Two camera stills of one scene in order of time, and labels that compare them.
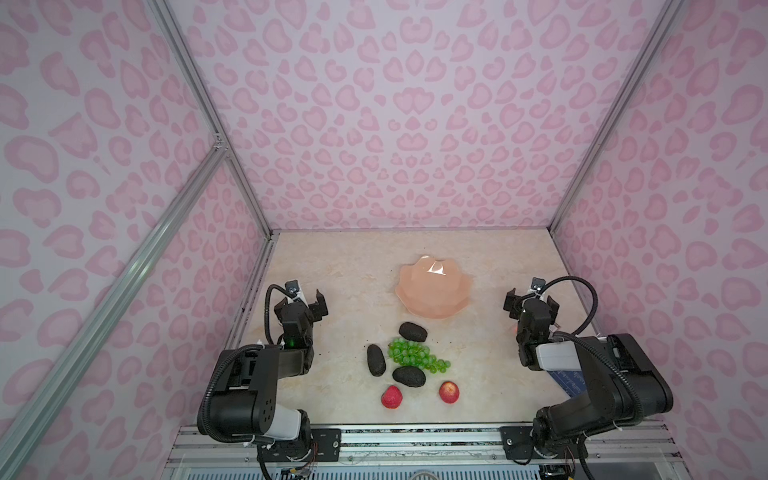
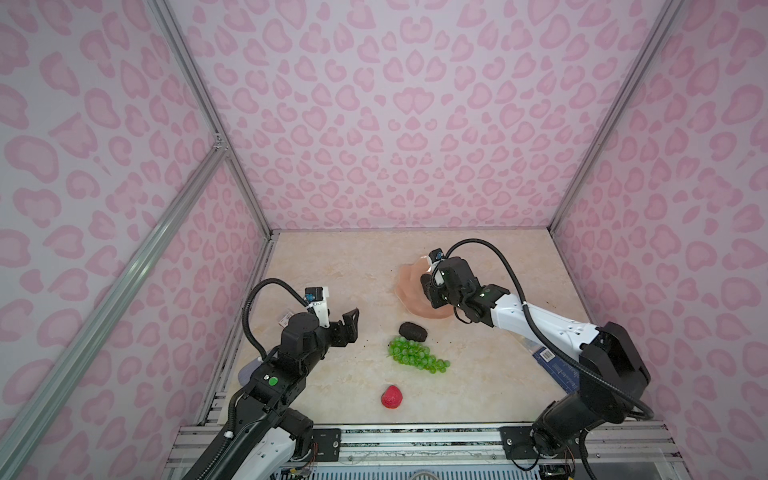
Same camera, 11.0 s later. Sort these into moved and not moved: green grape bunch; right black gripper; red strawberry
Moved: right black gripper
Not moved: green grape bunch; red strawberry
